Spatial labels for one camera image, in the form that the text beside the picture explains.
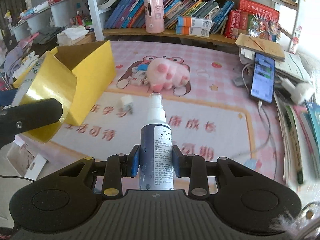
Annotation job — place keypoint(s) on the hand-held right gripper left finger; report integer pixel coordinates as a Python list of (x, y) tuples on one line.
[(135, 160)]

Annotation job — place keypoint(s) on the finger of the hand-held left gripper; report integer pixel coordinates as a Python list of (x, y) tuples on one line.
[(6, 98), (45, 112)]

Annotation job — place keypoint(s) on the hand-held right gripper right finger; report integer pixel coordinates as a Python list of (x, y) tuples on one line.
[(176, 160)]

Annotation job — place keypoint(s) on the dark blue spray bottle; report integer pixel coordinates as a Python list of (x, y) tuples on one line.
[(155, 140)]

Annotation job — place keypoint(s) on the yellow tape roll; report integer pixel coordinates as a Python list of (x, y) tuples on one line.
[(50, 80)]

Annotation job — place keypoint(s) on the white charger plug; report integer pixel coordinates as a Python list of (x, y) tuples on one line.
[(126, 102)]

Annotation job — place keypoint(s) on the yellow cardboard box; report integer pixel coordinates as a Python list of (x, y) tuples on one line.
[(95, 62)]

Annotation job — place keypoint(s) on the pink plush paw toy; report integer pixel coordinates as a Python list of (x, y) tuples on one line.
[(165, 72)]

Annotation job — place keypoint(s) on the blue plastic bag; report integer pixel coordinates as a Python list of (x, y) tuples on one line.
[(143, 67)]

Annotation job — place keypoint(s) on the pile of light clothes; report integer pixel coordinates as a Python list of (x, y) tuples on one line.
[(17, 55)]

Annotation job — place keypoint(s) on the pink checkered printed table mat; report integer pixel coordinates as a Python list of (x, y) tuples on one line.
[(212, 100)]

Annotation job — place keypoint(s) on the grey folded cloth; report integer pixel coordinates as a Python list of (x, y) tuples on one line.
[(47, 35)]

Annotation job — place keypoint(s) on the small grey device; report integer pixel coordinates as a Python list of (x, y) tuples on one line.
[(238, 80)]

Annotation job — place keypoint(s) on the white side shelf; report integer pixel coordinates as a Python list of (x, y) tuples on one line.
[(60, 11)]

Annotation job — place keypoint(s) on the stack of books and papers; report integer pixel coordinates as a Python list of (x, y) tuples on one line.
[(292, 142)]

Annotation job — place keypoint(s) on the black smartphone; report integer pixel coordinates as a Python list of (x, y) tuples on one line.
[(262, 77)]

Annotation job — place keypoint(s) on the row of slanted blue books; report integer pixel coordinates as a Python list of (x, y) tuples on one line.
[(125, 12)]

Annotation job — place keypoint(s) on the white fuzzy cloth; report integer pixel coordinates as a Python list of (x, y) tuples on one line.
[(287, 223)]

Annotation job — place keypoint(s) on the orange and white carton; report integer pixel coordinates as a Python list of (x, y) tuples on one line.
[(192, 21), (192, 31)]

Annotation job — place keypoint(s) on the white power adapter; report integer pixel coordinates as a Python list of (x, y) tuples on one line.
[(300, 92)]

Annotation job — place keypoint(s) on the brown paper envelope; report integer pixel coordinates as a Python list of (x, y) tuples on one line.
[(260, 46)]

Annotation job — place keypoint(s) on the teal children's workbook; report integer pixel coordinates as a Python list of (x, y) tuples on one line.
[(315, 125)]

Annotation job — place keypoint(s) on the pink cylindrical dispenser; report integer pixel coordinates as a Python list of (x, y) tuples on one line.
[(153, 17)]

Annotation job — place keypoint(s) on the red thick dictionary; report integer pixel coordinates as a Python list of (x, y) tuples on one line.
[(232, 25)]

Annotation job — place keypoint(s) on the stack of white papers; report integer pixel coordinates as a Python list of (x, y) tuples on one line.
[(292, 65)]

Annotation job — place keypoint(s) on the colourful foil sticker pack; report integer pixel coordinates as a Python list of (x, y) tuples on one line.
[(262, 27)]

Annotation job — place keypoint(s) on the grey patterned blanket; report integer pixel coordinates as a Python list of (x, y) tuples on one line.
[(312, 65)]

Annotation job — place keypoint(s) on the red flat book box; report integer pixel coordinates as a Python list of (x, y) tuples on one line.
[(257, 8)]

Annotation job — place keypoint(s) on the white frame wooden bookshelf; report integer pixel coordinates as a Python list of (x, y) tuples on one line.
[(93, 10)]

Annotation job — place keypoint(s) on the deer wall sticker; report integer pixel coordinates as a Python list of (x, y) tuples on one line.
[(296, 38)]

